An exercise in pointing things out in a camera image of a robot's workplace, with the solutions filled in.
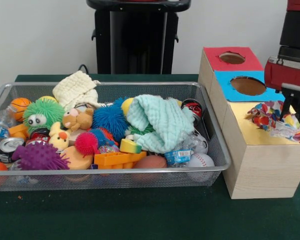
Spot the shallow silver mesh bin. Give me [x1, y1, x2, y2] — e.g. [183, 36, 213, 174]
[0, 81, 232, 193]

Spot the black silver-topped drink can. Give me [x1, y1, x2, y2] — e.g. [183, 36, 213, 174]
[0, 137, 26, 163]

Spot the colourful patterned cloth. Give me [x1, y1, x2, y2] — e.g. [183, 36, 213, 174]
[247, 100, 300, 151]

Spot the orange plastic toy brick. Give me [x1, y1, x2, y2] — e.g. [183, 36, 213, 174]
[93, 150, 148, 170]

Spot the orange toy basketball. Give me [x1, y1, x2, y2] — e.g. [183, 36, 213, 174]
[9, 97, 33, 123]

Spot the green spiky rubber ball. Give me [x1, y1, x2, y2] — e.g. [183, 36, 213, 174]
[22, 96, 66, 133]

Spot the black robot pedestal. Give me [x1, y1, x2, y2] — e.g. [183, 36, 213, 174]
[86, 0, 192, 75]

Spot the mint green waffle cloth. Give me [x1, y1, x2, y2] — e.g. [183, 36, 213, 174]
[126, 94, 196, 154]

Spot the black cable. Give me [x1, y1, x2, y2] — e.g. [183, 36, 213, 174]
[76, 64, 91, 75]

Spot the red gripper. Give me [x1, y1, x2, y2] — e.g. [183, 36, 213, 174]
[264, 56, 300, 125]

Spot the cream waffle cloth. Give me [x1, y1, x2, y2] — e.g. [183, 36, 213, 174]
[52, 70, 102, 110]

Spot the purple spiky rubber ball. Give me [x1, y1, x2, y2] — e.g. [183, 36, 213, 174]
[11, 142, 71, 171]

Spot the dark green table cloth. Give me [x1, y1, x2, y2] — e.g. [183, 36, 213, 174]
[0, 73, 300, 240]

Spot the blue spiky rubber ball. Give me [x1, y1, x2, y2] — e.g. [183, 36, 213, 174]
[92, 96, 130, 141]

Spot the white baseball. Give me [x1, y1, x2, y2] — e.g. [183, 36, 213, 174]
[189, 152, 215, 168]

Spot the wooden box with three holes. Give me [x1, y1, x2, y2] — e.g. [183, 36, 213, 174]
[198, 46, 300, 200]

